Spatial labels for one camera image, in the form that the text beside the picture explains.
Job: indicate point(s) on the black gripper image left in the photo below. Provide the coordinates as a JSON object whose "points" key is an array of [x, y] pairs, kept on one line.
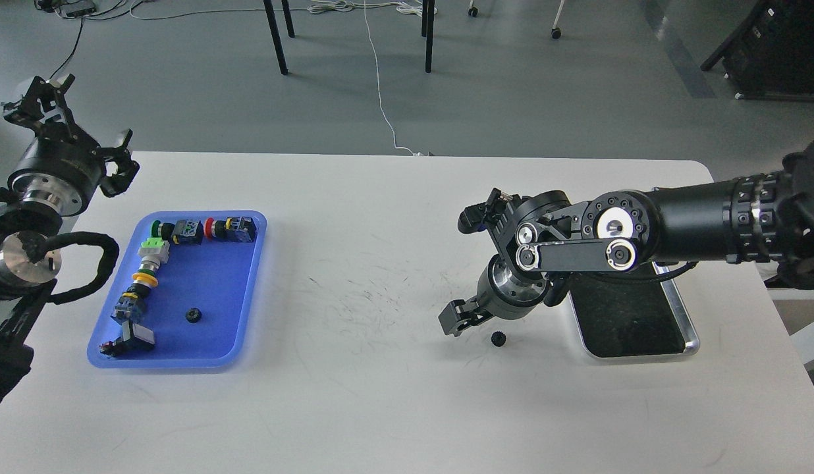
{"points": [[59, 161]]}

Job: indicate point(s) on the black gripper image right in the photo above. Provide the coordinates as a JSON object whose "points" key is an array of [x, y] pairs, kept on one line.
{"points": [[499, 293]]}

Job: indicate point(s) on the black gear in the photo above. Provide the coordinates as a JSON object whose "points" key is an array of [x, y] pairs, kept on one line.
{"points": [[498, 338], [193, 315]]}

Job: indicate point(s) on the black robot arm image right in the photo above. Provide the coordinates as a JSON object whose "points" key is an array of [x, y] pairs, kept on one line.
{"points": [[542, 241]]}

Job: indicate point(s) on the silver metal tray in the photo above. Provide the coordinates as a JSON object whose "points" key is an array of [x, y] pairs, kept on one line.
{"points": [[633, 322]]}

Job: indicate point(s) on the blue plastic tray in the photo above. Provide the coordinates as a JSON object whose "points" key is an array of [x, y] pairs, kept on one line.
{"points": [[216, 277]]}

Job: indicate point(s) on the black power strip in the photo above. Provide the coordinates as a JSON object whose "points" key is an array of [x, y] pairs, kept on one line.
{"points": [[77, 9]]}

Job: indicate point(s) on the black table leg left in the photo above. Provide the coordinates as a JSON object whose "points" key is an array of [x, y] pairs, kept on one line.
{"points": [[277, 40]]}

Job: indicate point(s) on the black table leg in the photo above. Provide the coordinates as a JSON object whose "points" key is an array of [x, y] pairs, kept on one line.
{"points": [[428, 11], [277, 40]]}

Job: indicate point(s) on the black table leg right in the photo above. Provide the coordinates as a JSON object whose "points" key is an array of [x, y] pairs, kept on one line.
{"points": [[428, 11]]}

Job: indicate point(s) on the black equipment cart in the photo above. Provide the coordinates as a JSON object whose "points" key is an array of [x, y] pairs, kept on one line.
{"points": [[770, 55]]}

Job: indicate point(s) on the green white selector switch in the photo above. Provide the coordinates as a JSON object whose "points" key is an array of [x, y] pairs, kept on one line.
{"points": [[154, 253]]}

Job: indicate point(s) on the green push button switch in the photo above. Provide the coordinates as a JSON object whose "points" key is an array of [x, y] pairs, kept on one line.
{"points": [[185, 232]]}

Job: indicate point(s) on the red push button switch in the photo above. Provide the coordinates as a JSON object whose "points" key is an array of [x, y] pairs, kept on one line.
{"points": [[235, 229]]}

